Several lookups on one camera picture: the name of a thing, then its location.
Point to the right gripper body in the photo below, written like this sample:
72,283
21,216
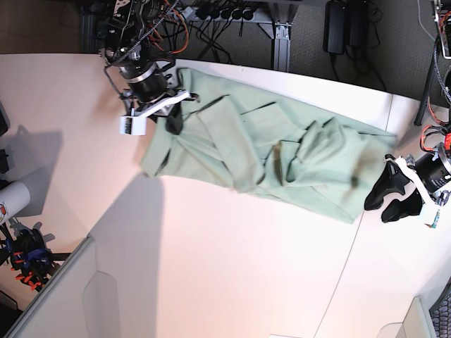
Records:
160,106

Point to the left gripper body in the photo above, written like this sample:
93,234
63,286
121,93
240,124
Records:
430,176

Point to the light green T-shirt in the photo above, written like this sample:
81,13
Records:
261,143

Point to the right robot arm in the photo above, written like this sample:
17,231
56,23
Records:
130,46

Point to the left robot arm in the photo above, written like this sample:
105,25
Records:
439,130

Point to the black power strip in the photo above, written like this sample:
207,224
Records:
217,14

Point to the black mesh chair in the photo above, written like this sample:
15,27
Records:
440,314

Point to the aluminium table leg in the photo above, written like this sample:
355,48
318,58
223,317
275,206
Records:
281,46

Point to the white cylinder with sticker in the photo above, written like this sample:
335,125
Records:
14,198

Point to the black power adapter brick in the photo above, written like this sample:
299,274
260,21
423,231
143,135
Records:
334,27

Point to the blue orange clamp pile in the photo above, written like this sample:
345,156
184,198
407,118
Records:
29,255

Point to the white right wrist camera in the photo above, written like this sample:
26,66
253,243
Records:
133,125

